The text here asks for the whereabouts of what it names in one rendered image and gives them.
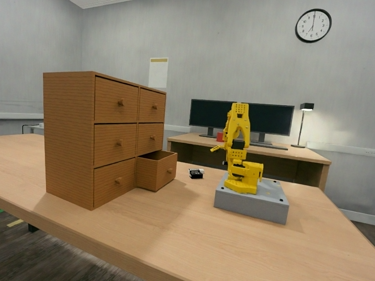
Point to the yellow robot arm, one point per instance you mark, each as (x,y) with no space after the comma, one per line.
(243,177)

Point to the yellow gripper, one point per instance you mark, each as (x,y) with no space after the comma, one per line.
(215,149)

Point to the brown wooden chest of drawers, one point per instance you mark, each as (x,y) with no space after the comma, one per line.
(68,107)

